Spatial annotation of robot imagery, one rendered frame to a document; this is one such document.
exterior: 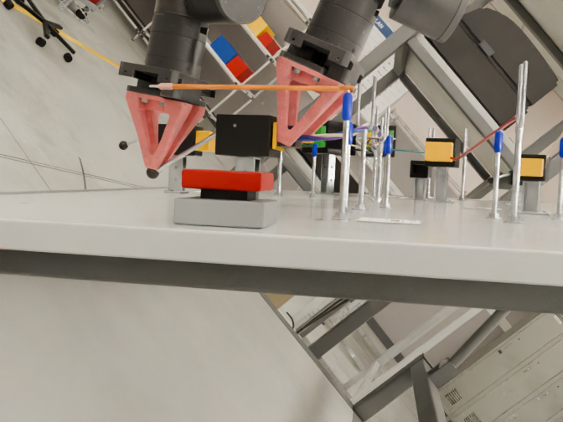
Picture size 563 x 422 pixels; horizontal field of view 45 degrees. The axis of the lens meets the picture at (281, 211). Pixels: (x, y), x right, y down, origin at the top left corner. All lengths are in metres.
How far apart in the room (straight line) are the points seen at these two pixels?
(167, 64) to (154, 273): 0.24
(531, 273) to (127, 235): 0.22
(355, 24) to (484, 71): 1.07
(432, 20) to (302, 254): 0.36
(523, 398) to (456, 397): 0.70
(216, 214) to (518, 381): 7.30
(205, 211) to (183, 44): 0.31
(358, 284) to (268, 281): 0.07
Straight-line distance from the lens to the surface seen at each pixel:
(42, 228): 0.41
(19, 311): 0.76
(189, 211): 0.41
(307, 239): 0.37
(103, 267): 0.55
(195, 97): 0.70
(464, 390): 7.65
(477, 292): 0.52
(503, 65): 1.72
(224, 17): 0.64
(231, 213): 0.41
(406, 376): 1.57
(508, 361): 7.62
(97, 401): 0.76
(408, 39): 1.63
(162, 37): 0.70
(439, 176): 1.21
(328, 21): 0.65
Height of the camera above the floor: 1.17
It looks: 8 degrees down
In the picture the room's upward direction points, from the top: 51 degrees clockwise
